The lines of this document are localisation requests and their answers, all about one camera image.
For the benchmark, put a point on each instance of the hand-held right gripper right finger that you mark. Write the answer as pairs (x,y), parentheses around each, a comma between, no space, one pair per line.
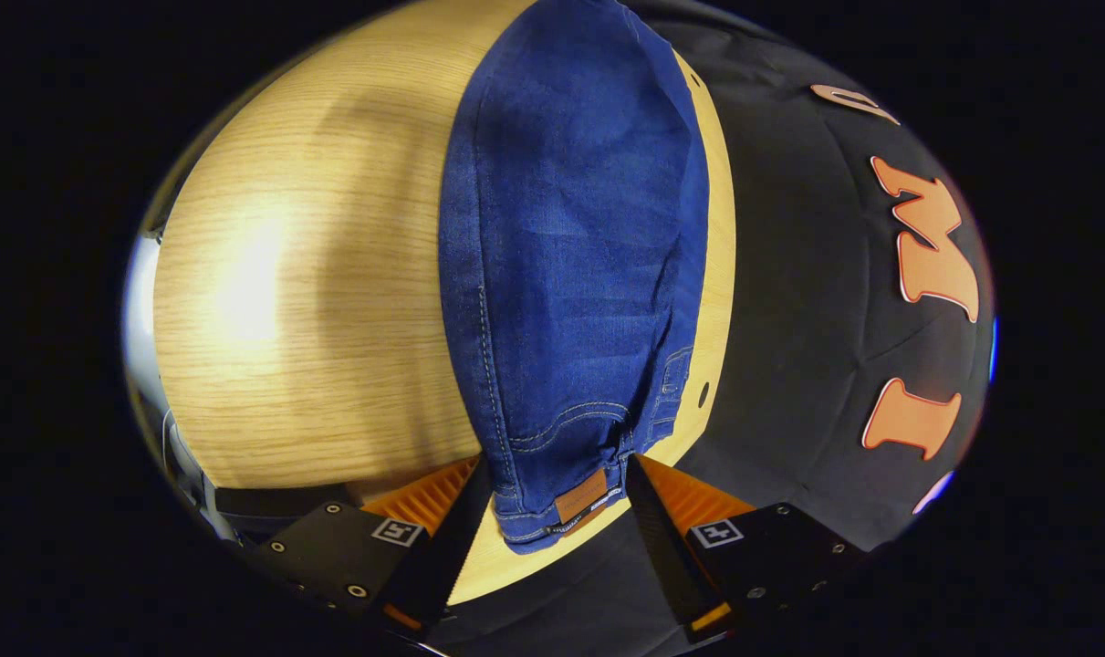
(666,547)

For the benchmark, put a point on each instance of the black backdrop cloth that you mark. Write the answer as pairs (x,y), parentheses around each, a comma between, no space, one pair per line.
(789,274)

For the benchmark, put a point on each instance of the blue denim jeans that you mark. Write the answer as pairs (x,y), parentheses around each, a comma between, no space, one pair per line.
(570,228)

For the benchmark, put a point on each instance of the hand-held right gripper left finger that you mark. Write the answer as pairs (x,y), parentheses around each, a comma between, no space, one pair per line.
(443,547)

